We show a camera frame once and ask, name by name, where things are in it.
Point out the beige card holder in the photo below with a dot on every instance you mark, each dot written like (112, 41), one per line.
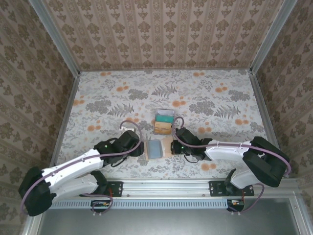
(155, 149)

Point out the teal card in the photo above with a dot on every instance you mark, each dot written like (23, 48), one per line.
(165, 118)

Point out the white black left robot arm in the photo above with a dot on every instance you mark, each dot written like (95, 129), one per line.
(73, 162)

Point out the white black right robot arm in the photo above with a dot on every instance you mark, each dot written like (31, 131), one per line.
(225, 151)

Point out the tan wooden card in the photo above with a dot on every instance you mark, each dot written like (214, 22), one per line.
(163, 128)

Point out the plain white card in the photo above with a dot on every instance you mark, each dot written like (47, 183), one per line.
(165, 112)

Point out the black left controller box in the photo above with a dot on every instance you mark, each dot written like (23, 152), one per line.
(100, 205)

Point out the black controller box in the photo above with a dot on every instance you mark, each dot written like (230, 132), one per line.
(236, 205)
(100, 205)

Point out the grey metal sheet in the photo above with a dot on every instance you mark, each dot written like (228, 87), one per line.
(171, 222)

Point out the black right controller box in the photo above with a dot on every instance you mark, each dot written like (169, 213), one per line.
(236, 205)

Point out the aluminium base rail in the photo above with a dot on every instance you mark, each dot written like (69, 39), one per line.
(166, 188)

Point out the black left mount plate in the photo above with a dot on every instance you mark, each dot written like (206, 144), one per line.
(117, 188)

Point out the black mount plate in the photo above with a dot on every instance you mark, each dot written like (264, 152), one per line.
(216, 188)
(117, 188)

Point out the black right mount plate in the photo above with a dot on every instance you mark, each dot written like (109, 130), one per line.
(216, 188)

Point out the aluminium left side rail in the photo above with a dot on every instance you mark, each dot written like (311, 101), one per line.
(64, 122)

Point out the aluminium right side rail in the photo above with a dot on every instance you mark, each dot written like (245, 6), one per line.
(266, 110)

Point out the aluminium left frame post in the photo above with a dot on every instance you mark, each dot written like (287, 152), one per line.
(56, 39)

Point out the aluminium frame post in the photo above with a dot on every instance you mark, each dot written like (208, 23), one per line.
(271, 36)
(56, 39)

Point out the aluminium right frame post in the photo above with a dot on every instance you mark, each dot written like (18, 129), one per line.
(271, 36)

